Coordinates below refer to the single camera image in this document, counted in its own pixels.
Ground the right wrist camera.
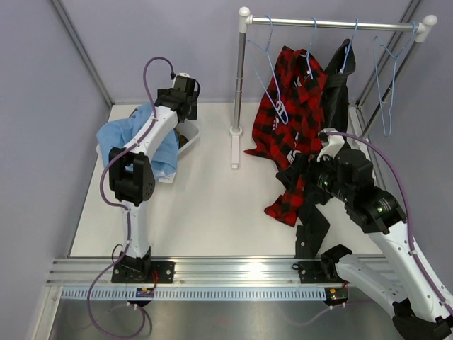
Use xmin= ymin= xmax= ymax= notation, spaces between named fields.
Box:
xmin=316 ymin=128 xmax=345 ymax=162

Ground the blue hanger of grey shirt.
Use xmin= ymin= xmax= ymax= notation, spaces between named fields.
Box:
xmin=339 ymin=18 xmax=359 ymax=74

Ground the red black plaid shirt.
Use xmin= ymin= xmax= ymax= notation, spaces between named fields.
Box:
xmin=243 ymin=45 xmax=328 ymax=227

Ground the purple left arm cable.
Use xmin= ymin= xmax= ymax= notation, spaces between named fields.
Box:
xmin=98 ymin=56 xmax=176 ymax=249

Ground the purple cable loop left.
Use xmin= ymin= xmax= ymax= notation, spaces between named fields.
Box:
xmin=86 ymin=254 xmax=153 ymax=338

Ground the light blue wire hanger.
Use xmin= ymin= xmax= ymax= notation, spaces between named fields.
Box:
xmin=373 ymin=21 xmax=418 ymax=137

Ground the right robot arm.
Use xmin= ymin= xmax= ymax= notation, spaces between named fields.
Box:
xmin=276 ymin=148 xmax=452 ymax=339

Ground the purple cable loop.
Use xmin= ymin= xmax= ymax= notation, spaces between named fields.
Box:
xmin=275 ymin=299 xmax=374 ymax=326
xmin=86 ymin=254 xmax=153 ymax=338

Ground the blue hanger of red shirt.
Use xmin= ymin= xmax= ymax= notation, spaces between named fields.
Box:
xmin=305 ymin=17 xmax=318 ymax=79

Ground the light blue shirt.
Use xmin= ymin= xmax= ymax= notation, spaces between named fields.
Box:
xmin=96 ymin=103 xmax=178 ymax=179

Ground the white slotted cable duct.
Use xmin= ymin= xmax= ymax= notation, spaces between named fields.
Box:
xmin=61 ymin=287 xmax=327 ymax=302

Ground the yellow plaid shirt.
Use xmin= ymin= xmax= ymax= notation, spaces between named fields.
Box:
xmin=130 ymin=109 xmax=190 ymax=149

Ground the metal clothes rack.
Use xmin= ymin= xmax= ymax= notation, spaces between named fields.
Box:
xmin=229 ymin=1 xmax=437 ymax=170

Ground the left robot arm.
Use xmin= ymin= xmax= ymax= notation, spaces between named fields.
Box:
xmin=108 ymin=79 xmax=201 ymax=283

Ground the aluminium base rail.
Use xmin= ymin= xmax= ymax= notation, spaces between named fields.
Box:
xmin=45 ymin=256 xmax=397 ymax=284

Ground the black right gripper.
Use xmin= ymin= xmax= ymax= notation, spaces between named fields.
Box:
xmin=276 ymin=149 xmax=353 ymax=203

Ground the white plastic basket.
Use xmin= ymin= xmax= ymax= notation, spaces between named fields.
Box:
xmin=108 ymin=104 xmax=200 ymax=159

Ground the purple cable loop right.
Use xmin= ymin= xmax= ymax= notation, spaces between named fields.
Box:
xmin=275 ymin=299 xmax=374 ymax=326

